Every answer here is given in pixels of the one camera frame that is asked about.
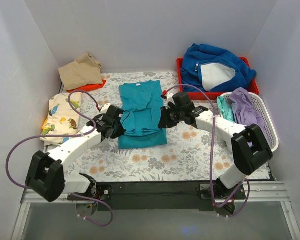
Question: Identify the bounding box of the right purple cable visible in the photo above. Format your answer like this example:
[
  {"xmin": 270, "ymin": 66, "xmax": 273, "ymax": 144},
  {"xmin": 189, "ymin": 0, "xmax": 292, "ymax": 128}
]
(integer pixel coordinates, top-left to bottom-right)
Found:
[{"xmin": 160, "ymin": 84, "xmax": 251, "ymax": 219}]

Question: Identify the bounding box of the purple t-shirt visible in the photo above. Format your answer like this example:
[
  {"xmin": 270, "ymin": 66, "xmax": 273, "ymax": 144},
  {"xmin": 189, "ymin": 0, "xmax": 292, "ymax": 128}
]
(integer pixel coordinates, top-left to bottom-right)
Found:
[{"xmin": 229, "ymin": 87, "xmax": 265, "ymax": 130}]

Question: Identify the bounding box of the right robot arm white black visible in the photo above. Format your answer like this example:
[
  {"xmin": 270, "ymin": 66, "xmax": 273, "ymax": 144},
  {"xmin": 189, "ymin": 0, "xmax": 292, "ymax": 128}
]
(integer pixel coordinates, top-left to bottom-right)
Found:
[{"xmin": 158, "ymin": 91, "xmax": 273, "ymax": 199}]

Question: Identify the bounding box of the dinosaur print folded t-shirt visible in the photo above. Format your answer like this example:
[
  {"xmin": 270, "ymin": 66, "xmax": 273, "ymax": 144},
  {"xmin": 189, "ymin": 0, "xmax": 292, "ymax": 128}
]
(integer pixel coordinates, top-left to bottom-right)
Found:
[{"xmin": 40, "ymin": 92, "xmax": 82, "ymax": 146}]

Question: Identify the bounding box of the mint green t-shirt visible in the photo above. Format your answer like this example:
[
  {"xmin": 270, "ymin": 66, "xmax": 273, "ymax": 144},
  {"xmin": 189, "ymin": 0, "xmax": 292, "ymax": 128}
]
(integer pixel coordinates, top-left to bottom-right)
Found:
[{"xmin": 217, "ymin": 96, "xmax": 236, "ymax": 123}]

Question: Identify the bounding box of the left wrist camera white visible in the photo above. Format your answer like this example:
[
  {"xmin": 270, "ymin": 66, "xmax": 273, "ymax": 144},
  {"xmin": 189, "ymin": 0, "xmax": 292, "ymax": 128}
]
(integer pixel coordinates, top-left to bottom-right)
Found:
[{"xmin": 99, "ymin": 103, "xmax": 112, "ymax": 114}]

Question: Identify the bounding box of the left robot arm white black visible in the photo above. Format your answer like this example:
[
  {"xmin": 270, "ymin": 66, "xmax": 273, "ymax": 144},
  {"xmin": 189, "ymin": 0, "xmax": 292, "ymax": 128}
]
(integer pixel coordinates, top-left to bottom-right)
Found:
[{"xmin": 25, "ymin": 103, "xmax": 126, "ymax": 202}]

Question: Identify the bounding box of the blue fleece jacket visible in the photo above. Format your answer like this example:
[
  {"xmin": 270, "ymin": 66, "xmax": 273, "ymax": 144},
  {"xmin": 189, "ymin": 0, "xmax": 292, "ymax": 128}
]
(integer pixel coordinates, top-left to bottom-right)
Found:
[{"xmin": 180, "ymin": 43, "xmax": 257, "ymax": 93}]

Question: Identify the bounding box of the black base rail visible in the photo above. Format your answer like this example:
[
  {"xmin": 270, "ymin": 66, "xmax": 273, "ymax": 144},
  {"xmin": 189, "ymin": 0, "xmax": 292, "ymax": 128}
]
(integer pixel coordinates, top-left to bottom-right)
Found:
[{"xmin": 67, "ymin": 180, "xmax": 246, "ymax": 212}]

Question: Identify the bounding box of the white plastic laundry basket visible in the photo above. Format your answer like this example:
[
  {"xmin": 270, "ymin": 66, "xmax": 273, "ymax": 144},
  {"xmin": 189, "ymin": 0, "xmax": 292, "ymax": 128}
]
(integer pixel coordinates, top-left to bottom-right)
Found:
[{"xmin": 217, "ymin": 92, "xmax": 279, "ymax": 153}]

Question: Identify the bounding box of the beige folded t-shirt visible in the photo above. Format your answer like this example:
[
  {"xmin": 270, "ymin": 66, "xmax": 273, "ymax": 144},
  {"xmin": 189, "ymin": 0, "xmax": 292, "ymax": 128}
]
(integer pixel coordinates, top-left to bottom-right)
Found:
[{"xmin": 58, "ymin": 53, "xmax": 103, "ymax": 91}]

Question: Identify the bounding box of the orange folded t-shirt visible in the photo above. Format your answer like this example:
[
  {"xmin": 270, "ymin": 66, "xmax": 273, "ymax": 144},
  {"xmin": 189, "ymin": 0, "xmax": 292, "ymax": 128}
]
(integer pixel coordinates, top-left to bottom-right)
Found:
[{"xmin": 67, "ymin": 79, "xmax": 107, "ymax": 93}]

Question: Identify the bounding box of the teal t-shirt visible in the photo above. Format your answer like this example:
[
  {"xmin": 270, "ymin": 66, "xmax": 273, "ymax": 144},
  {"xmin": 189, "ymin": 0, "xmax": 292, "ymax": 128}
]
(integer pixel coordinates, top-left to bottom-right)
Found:
[{"xmin": 118, "ymin": 80, "xmax": 168, "ymax": 150}]

